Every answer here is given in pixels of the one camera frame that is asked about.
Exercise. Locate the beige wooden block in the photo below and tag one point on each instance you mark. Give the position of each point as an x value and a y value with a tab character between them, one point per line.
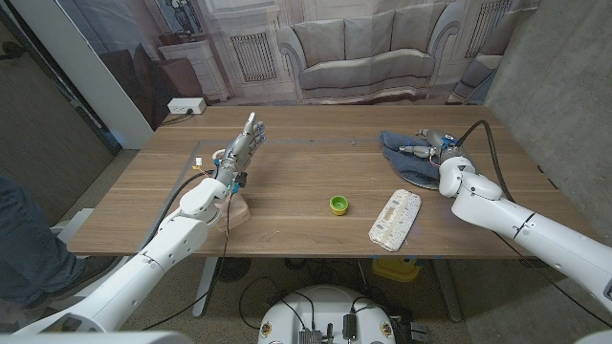
239	215

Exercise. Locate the blue towel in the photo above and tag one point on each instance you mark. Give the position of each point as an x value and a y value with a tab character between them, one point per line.
411	165

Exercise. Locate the person leg in jeans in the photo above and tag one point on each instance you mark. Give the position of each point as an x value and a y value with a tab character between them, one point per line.
28	239

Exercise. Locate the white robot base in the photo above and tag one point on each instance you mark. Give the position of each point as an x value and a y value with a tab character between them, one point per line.
325	310

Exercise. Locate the white patterned snack packet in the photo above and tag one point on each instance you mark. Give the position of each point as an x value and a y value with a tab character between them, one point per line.
394	220

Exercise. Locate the grey table leg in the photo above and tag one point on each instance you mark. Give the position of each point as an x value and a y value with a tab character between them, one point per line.
447	286
205	286

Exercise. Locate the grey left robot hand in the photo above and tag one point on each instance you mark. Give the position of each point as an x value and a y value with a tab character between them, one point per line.
241	150

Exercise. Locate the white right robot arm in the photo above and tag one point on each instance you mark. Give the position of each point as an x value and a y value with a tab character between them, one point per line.
535	229

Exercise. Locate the printed living room backdrop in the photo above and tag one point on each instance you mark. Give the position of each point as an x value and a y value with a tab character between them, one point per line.
363	48

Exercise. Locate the white power strip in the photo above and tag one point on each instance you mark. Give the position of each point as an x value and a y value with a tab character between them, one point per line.
186	105

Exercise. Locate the dark shoe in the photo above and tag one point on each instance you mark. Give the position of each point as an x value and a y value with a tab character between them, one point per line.
91	272

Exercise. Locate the white paper plate gold rim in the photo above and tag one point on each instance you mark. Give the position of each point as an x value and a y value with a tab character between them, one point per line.
423	185

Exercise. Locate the small green cup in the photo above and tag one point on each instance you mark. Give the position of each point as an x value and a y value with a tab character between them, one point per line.
339	205

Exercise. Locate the round black fan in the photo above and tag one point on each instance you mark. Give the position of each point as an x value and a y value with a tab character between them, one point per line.
233	269

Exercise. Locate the yellow object under table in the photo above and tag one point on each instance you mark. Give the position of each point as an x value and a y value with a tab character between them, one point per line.
397	270

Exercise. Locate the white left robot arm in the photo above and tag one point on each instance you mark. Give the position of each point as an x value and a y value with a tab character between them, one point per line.
172	248

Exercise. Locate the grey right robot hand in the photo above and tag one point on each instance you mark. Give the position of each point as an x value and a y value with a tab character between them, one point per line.
444	148

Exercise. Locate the white robot torso edge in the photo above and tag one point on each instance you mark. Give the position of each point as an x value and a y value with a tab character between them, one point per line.
95	338

